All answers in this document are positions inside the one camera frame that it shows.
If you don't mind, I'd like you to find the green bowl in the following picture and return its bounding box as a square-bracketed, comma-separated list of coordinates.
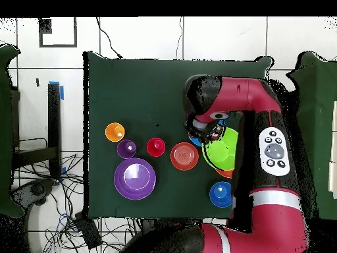
[201, 126, 239, 171]

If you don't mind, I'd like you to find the large light blue bowl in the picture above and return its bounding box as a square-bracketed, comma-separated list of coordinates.
[188, 119, 228, 148]

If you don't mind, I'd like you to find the small orange bowl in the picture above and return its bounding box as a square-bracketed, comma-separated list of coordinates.
[170, 142, 200, 171]

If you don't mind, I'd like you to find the large orange bowl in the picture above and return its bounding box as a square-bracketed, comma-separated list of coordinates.
[214, 168, 234, 179]

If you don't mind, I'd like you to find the small dark blue bowl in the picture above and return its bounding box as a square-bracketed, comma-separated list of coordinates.
[209, 181, 233, 208]

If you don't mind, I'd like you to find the red cup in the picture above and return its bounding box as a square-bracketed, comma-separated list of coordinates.
[146, 137, 167, 158]

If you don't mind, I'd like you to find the dark green table cloth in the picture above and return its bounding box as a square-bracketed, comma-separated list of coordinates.
[83, 51, 273, 219]

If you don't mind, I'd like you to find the purple cup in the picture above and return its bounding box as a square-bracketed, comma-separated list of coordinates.
[117, 139, 138, 159]

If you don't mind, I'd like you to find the purple bowl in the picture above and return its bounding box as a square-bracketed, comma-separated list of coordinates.
[113, 157, 157, 201]

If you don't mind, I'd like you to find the orange cup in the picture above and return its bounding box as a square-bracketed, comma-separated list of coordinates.
[105, 122, 126, 143]

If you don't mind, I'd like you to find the green clothed side table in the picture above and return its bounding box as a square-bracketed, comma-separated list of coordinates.
[0, 44, 24, 218]
[286, 51, 337, 221]

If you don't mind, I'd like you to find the black power strip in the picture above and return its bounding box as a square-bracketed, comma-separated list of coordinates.
[73, 211, 102, 250]

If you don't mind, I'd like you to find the black equipment stand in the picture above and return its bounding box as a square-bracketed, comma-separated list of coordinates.
[11, 82, 63, 180]

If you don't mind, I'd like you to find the thin black cable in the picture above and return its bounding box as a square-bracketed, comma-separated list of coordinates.
[95, 17, 123, 59]

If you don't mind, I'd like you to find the bundle of floor cables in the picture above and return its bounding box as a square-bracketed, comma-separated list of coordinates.
[13, 136, 138, 253]

